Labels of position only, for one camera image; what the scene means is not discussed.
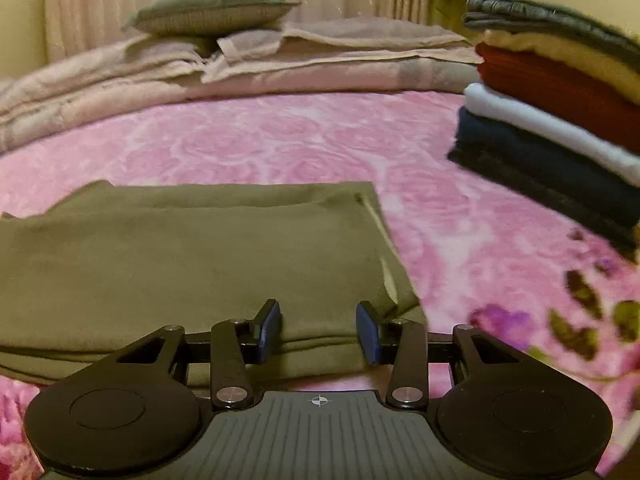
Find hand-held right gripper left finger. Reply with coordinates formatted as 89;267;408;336
107;299;281;408

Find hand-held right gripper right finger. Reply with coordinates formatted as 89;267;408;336
356;301;526;408

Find olive green pants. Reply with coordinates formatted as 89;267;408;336
0;180;428;386

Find pink floral blanket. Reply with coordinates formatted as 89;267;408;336
0;87;640;480

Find folded black garment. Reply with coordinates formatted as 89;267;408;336
447;142;640;261

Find folded navy garment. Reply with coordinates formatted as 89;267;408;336
456;107;640;226

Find folded white garment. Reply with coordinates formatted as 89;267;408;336
462;82;640;186

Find folded red garment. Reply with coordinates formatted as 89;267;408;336
474;42;640;133

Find green cushion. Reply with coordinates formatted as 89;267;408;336
127;0;301;38

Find folded cream garment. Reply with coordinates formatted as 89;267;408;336
482;29;640;106

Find folded blue jeans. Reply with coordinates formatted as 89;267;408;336
460;0;640;68

